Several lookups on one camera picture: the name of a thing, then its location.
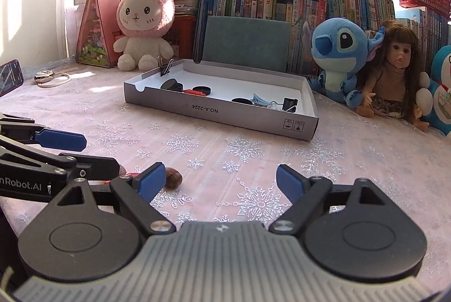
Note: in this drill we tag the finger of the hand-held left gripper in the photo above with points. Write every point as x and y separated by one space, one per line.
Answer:
100 168
61 140

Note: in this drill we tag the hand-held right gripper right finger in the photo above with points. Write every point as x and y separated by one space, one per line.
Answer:
290 182

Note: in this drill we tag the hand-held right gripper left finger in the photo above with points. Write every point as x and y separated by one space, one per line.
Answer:
151 180

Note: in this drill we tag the brown nut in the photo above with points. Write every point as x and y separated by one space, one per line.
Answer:
174 178

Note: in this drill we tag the grey cardboard box with lid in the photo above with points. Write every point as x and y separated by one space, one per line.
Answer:
246 118

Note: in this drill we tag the black binder clip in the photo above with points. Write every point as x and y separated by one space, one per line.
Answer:
290 104
165 68

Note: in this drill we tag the black round disc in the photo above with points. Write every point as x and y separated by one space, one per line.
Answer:
172 84
201 90
242 101

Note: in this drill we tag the small red stick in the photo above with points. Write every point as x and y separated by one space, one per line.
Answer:
190 92

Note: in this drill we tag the pink snowflake tablecloth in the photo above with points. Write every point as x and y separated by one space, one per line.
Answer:
246 154

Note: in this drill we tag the silver key fob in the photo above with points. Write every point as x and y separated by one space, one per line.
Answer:
44 75

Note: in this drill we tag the pale wooden stick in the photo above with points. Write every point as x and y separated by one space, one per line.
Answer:
69 69

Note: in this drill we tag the smartphone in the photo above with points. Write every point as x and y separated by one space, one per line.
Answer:
10 78

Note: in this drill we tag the pink triangular house model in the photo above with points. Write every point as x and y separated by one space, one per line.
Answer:
97 23

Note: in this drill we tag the blue alien plush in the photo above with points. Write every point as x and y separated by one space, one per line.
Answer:
334 44

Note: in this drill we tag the red plastic crate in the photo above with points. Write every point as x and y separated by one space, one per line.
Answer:
183 37

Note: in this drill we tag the brown-haired doll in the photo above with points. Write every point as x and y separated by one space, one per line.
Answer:
394 76

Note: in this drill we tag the pink bunny plush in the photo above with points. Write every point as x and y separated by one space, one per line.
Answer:
144 13

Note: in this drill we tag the blue robot cat plush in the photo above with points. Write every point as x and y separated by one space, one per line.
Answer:
440 90

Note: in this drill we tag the row of upright books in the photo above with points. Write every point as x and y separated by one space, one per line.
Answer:
267 6

